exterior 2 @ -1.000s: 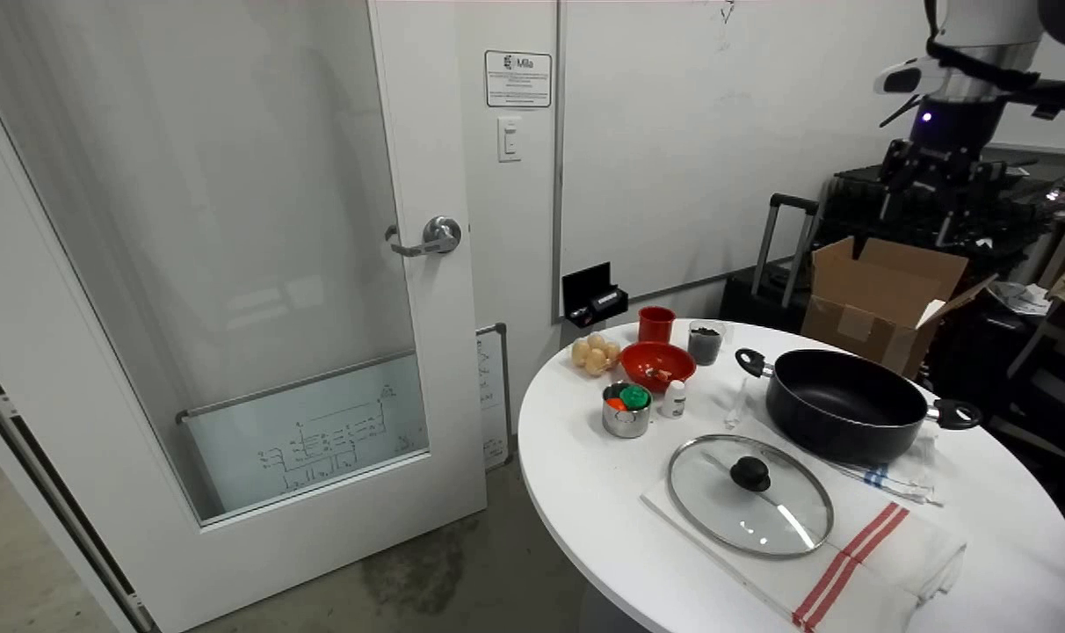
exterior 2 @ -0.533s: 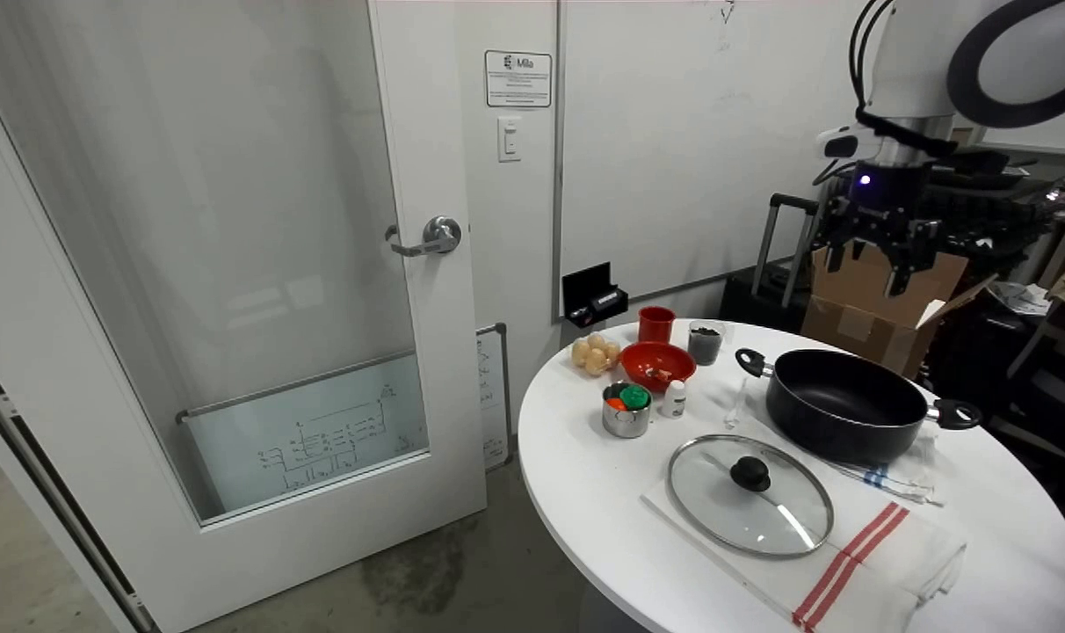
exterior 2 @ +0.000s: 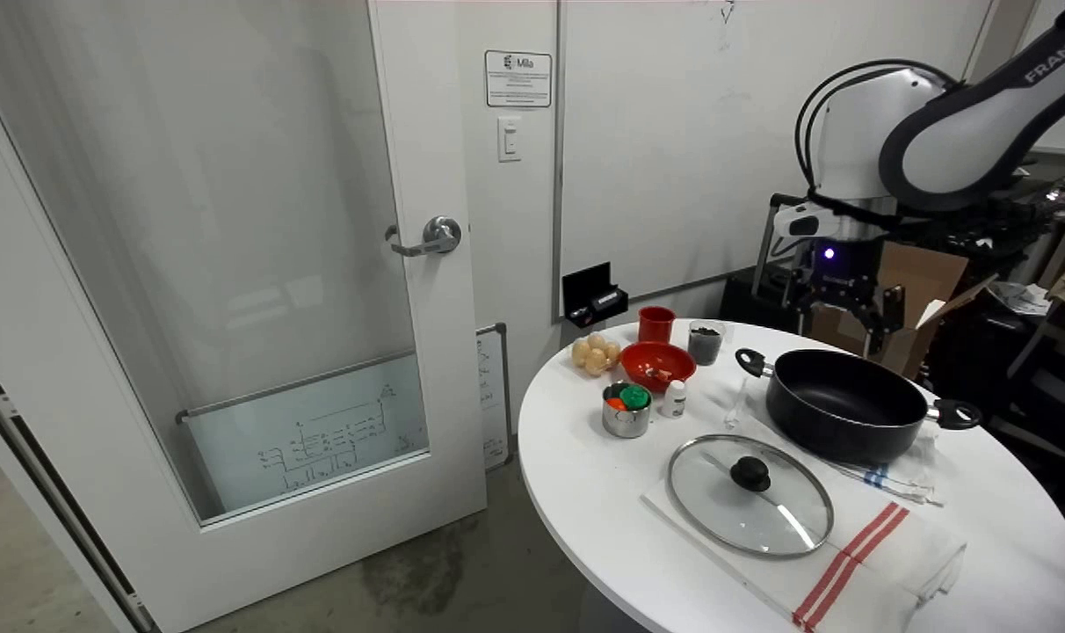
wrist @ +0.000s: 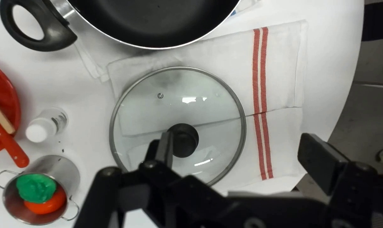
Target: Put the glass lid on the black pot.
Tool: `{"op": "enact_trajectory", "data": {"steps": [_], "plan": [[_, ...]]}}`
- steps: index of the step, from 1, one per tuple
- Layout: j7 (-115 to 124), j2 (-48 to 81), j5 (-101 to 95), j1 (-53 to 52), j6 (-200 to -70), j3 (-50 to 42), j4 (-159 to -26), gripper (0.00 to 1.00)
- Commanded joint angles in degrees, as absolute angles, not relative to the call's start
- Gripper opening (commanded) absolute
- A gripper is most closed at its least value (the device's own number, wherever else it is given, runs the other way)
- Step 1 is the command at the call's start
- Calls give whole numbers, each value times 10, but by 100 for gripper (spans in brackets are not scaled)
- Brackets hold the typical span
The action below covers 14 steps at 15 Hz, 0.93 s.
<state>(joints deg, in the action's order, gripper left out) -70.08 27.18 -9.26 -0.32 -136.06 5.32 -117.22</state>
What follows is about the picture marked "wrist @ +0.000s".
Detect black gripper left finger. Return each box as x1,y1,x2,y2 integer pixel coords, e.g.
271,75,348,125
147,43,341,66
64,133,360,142
139,130,176,171

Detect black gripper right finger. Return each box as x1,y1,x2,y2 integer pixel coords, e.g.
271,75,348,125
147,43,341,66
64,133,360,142
295,132,352,198

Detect glass lid black knob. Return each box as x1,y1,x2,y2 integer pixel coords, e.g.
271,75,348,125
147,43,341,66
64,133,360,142
107,66,247,188

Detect small steel pot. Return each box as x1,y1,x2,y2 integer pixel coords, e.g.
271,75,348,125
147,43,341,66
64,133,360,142
0,154,82,227

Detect white towel red stripes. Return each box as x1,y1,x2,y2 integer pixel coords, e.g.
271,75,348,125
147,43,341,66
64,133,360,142
104,19,308,197

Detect small white-capped bottle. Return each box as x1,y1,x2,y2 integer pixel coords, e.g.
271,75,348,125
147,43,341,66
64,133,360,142
24,109,69,145

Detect orange toy vegetable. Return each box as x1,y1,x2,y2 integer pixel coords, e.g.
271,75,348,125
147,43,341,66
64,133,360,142
21,185,68,217

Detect green toy vegetable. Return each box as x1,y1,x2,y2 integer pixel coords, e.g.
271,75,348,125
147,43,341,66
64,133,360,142
15,174,58,206

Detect wooden spoon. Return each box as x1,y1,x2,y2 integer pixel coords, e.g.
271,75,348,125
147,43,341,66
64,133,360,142
0,94,17,136

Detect red bowl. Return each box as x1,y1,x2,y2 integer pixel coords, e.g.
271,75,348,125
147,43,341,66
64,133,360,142
0,60,22,159

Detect black pot with handles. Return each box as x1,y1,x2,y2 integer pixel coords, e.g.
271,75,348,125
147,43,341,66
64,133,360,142
0,0,242,54

